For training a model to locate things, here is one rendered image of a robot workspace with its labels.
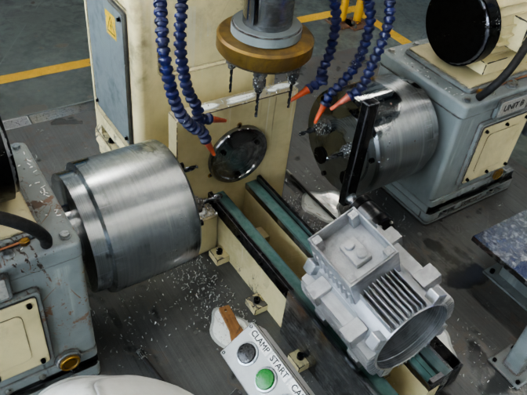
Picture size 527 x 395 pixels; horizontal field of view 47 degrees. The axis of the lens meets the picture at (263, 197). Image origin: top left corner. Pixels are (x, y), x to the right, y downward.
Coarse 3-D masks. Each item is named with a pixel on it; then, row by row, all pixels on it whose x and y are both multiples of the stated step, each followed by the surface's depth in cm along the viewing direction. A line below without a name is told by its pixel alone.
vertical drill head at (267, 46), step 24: (264, 0) 101; (288, 0) 102; (240, 24) 106; (264, 24) 104; (288, 24) 106; (216, 48) 110; (240, 48) 105; (264, 48) 105; (288, 48) 106; (312, 48) 109; (264, 72) 106; (288, 72) 108
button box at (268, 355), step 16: (240, 336) 92; (256, 336) 90; (224, 352) 92; (256, 352) 89; (272, 352) 88; (240, 368) 89; (256, 368) 88; (272, 368) 87; (288, 368) 87; (288, 384) 85; (304, 384) 87
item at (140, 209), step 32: (96, 160) 105; (128, 160) 106; (160, 160) 107; (64, 192) 103; (96, 192) 100; (128, 192) 101; (160, 192) 104; (192, 192) 106; (96, 224) 99; (128, 224) 100; (160, 224) 103; (192, 224) 107; (96, 256) 100; (128, 256) 102; (160, 256) 106; (192, 256) 112; (96, 288) 106
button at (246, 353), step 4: (244, 344) 90; (248, 344) 90; (240, 348) 90; (244, 348) 90; (248, 348) 89; (252, 348) 89; (240, 352) 90; (244, 352) 89; (248, 352) 89; (252, 352) 89; (240, 356) 89; (244, 356) 89; (248, 356) 89; (252, 356) 89; (240, 360) 89; (244, 360) 89; (248, 360) 89; (252, 360) 89
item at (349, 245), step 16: (352, 208) 104; (336, 224) 104; (352, 224) 104; (368, 224) 102; (320, 240) 102; (336, 240) 105; (352, 240) 103; (368, 240) 103; (384, 240) 99; (320, 256) 102; (336, 256) 103; (352, 256) 101; (368, 256) 100; (384, 256) 99; (336, 272) 98; (352, 272) 100; (368, 272) 96; (384, 272) 99; (352, 288) 96
